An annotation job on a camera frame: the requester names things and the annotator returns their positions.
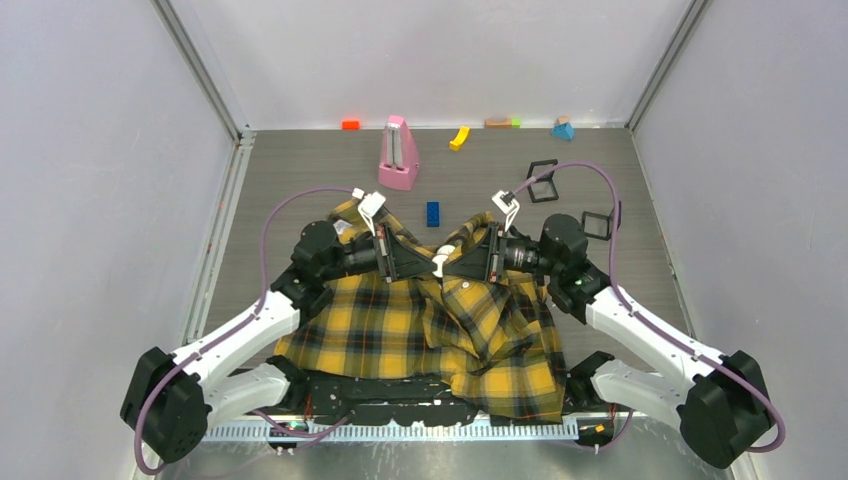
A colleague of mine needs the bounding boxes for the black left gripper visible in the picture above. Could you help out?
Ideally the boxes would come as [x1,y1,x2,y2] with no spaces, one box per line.
[321,223,437,285]

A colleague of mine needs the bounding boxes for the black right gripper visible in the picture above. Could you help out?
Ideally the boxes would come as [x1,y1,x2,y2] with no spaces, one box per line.
[444,222,561,284]

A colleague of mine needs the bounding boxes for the round white brooch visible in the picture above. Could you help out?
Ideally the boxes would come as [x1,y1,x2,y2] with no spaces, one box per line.
[436,245,456,256]

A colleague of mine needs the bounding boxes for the yellow plaid flannel shirt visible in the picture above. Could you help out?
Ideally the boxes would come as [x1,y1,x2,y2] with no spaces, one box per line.
[273,198,570,425]

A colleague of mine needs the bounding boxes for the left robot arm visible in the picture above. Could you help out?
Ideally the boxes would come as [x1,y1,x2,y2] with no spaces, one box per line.
[120,221,453,475]

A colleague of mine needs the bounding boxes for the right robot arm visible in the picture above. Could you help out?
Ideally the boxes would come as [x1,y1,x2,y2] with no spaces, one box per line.
[434,214,781,468]

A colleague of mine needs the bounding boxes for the blue toy brick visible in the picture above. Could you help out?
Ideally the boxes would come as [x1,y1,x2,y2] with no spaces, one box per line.
[425,201,441,228]

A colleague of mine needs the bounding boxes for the pink metronome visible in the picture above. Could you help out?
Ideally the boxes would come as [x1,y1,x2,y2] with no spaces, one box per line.
[378,115,420,191]

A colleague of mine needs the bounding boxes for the black display box far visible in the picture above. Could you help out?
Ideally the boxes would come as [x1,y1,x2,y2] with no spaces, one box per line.
[527,159,559,204]

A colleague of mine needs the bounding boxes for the black display box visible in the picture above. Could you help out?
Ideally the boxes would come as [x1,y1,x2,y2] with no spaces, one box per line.
[580,201,623,242]
[527,159,559,204]

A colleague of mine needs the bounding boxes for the yellow curved block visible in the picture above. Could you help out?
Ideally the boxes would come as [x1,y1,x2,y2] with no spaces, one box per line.
[449,126,470,151]

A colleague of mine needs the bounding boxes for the black display box near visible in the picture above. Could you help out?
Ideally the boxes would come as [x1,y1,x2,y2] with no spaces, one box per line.
[580,201,623,242]

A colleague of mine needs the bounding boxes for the tan and green blocks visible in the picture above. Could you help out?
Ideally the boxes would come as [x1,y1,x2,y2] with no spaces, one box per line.
[484,117,522,128]

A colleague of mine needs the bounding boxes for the blue triangle block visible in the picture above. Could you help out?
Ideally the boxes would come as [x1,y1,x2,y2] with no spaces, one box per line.
[551,116,575,141]

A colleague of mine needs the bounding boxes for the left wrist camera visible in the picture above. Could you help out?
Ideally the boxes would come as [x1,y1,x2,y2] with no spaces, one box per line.
[352,188,386,236]

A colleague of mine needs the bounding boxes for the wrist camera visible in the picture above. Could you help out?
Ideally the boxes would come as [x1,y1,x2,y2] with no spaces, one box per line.
[491,190,520,232]
[352,188,386,236]

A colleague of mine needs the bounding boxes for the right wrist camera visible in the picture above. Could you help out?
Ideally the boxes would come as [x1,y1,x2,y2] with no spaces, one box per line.
[491,190,520,232]

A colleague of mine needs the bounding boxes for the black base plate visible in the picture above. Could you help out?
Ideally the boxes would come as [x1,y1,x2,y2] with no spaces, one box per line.
[239,357,639,429]

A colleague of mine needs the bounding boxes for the red block at wall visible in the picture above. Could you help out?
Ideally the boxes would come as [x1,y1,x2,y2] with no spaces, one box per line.
[341,118,361,130]

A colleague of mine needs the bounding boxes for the aluminium frame rail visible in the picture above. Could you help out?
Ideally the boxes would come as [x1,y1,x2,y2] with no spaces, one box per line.
[202,412,590,445]

